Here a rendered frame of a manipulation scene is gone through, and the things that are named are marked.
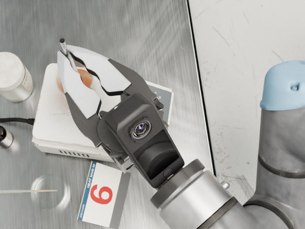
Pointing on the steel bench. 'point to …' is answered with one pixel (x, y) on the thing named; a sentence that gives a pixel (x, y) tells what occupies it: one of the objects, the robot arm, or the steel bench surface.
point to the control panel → (165, 97)
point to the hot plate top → (63, 113)
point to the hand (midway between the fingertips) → (68, 54)
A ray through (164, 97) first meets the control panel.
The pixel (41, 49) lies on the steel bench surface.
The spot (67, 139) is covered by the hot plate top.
